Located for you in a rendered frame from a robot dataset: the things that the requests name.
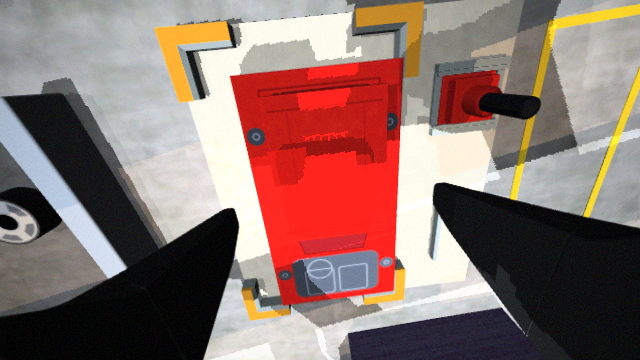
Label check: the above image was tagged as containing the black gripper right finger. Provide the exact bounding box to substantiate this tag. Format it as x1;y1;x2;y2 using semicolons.
432;182;640;360

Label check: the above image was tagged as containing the black toy car tyre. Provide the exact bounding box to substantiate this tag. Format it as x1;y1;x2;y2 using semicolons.
0;187;62;244

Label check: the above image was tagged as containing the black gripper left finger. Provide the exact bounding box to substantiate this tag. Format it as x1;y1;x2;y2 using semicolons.
0;208;240;360

